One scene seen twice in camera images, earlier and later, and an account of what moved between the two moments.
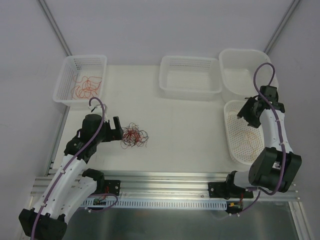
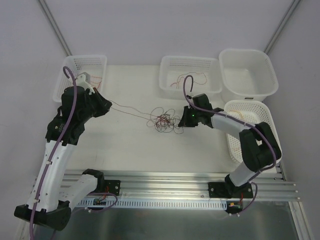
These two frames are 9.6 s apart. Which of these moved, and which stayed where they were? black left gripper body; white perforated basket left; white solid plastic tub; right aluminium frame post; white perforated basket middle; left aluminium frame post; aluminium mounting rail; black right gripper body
Moved: black left gripper body; black right gripper body
Stayed: white solid plastic tub; left aluminium frame post; white perforated basket middle; right aluminium frame post; aluminium mounting rail; white perforated basket left
